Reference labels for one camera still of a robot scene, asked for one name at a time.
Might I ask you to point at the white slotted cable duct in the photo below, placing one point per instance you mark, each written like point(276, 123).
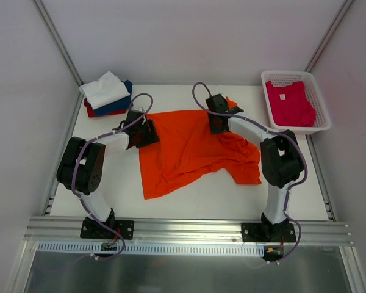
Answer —
point(152, 249)

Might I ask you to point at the blue folded t-shirt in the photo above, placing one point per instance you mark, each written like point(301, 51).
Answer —
point(121, 104)

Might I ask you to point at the white plastic basket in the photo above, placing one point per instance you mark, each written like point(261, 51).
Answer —
point(282, 78)

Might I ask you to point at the pink t-shirt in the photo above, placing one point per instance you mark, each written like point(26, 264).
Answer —
point(289, 105)

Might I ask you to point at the left aluminium corner post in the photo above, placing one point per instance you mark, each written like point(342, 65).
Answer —
point(54, 33)

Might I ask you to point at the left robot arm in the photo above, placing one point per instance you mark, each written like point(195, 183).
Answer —
point(81, 166)

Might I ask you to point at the orange t-shirt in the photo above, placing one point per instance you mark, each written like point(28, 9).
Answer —
point(187, 150)

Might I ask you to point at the red folded t-shirt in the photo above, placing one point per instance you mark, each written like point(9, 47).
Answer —
point(91, 113)

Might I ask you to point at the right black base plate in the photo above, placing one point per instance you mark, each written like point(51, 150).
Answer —
point(259, 232)

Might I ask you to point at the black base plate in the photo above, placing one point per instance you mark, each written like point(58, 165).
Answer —
point(93, 230)
point(259, 232)

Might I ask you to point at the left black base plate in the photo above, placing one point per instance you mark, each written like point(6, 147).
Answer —
point(93, 230)

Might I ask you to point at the right aluminium corner post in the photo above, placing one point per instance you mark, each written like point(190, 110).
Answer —
point(330, 32)

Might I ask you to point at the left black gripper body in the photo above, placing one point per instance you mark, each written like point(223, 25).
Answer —
point(149, 133)

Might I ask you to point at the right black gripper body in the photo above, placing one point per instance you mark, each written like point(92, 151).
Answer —
point(217, 122)

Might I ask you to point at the aluminium corner post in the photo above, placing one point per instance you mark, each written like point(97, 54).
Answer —
point(54, 33)
point(330, 32)

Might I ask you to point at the aluminium mounting rail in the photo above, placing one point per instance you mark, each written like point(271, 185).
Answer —
point(187, 231)

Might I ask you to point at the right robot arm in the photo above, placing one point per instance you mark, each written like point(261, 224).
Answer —
point(281, 163)

